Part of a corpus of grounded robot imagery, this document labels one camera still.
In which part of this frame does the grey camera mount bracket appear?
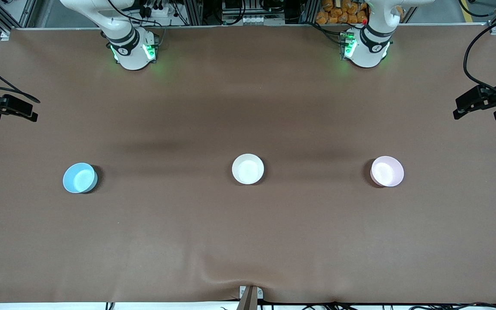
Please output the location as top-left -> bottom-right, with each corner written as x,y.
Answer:
237,285 -> 264,310

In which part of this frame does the blue bowl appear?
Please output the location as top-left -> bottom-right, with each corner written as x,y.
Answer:
62,162 -> 99,194

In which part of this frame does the white bowl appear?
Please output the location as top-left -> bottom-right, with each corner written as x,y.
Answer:
232,153 -> 265,185

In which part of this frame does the white socket strip with plugs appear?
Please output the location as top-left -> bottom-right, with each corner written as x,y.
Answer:
140,0 -> 177,19

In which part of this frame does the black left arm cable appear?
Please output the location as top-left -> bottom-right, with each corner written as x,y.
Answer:
463,13 -> 496,100

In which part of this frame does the pink bowl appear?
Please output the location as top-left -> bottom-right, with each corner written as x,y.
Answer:
370,156 -> 405,188

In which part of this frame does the brown table mat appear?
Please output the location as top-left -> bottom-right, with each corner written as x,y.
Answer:
0,25 -> 496,304

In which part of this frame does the white power strip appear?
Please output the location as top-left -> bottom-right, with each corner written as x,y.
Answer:
239,16 -> 275,25

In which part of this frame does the black electronics box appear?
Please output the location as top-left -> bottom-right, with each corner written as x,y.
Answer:
221,0 -> 286,16

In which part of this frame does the orange snack bag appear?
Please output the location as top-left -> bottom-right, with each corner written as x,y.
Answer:
316,0 -> 369,25

